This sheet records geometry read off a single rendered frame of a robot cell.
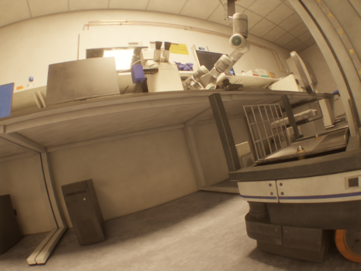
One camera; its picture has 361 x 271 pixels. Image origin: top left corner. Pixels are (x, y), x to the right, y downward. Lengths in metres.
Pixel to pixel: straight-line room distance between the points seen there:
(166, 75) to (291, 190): 0.87
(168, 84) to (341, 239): 1.03
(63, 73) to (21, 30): 1.70
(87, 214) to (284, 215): 1.00
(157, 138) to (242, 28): 1.25
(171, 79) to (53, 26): 2.06
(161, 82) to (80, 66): 0.66
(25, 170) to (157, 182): 1.30
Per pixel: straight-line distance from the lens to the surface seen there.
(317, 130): 3.07
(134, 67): 0.98
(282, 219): 0.49
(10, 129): 0.96
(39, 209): 1.77
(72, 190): 1.10
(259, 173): 0.46
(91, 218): 1.11
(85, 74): 1.31
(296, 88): 2.94
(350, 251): 0.57
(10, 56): 2.62
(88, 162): 1.61
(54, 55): 2.31
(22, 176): 1.81
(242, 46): 1.05
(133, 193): 1.63
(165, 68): 1.06
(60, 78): 1.33
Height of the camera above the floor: 0.42
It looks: 6 degrees up
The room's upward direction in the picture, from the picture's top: 15 degrees counter-clockwise
